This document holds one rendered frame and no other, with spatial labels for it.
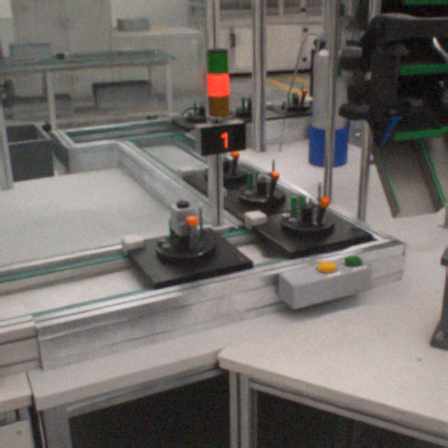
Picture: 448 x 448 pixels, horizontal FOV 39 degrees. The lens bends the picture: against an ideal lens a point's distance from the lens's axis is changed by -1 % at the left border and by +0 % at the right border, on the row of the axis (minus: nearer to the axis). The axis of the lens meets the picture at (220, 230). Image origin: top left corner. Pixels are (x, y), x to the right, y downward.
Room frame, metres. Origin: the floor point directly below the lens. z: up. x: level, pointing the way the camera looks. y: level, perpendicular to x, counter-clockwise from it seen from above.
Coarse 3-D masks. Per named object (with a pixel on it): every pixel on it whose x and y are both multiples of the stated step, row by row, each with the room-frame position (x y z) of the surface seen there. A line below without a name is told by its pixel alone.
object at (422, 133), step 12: (360, 84) 1.74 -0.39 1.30; (408, 84) 1.74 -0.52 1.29; (420, 84) 1.69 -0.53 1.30; (408, 96) 1.73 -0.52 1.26; (420, 96) 1.68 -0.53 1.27; (408, 120) 1.63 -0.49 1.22; (420, 120) 1.64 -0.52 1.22; (432, 120) 1.62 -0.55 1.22; (396, 132) 1.55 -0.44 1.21; (408, 132) 1.55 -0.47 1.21; (420, 132) 1.56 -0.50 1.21; (432, 132) 1.57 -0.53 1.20
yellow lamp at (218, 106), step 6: (210, 96) 1.54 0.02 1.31; (216, 96) 1.54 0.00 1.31; (222, 96) 1.54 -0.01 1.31; (228, 96) 1.55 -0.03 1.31; (210, 102) 1.54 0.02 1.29; (216, 102) 1.53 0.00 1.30; (222, 102) 1.53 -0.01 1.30; (228, 102) 1.55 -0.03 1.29; (210, 108) 1.54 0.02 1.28; (216, 108) 1.53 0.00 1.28; (222, 108) 1.53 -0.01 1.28; (228, 108) 1.55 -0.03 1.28; (210, 114) 1.54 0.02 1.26; (216, 114) 1.53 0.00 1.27; (222, 114) 1.53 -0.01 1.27; (228, 114) 1.55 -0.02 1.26
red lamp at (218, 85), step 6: (210, 78) 1.54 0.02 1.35; (216, 78) 1.53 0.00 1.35; (222, 78) 1.53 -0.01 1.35; (228, 78) 1.55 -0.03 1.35; (210, 84) 1.54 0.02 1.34; (216, 84) 1.53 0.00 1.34; (222, 84) 1.53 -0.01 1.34; (228, 84) 1.55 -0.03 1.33; (210, 90) 1.54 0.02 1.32; (216, 90) 1.53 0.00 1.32; (222, 90) 1.53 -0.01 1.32; (228, 90) 1.55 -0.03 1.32
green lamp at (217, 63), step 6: (210, 54) 1.54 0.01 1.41; (216, 54) 1.53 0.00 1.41; (222, 54) 1.53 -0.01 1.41; (210, 60) 1.54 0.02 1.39; (216, 60) 1.53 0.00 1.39; (222, 60) 1.53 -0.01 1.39; (210, 66) 1.54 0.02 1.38; (216, 66) 1.53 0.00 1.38; (222, 66) 1.53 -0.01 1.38; (210, 72) 1.54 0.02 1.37; (216, 72) 1.53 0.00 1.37; (222, 72) 1.53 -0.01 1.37; (228, 72) 1.56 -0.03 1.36
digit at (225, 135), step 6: (216, 132) 1.52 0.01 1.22; (222, 132) 1.53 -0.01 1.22; (228, 132) 1.54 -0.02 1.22; (216, 138) 1.52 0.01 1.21; (222, 138) 1.53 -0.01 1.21; (228, 138) 1.54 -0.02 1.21; (216, 144) 1.52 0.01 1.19; (222, 144) 1.53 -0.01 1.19; (228, 144) 1.54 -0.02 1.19; (216, 150) 1.52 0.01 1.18; (222, 150) 1.53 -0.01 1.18; (228, 150) 1.54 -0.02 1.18
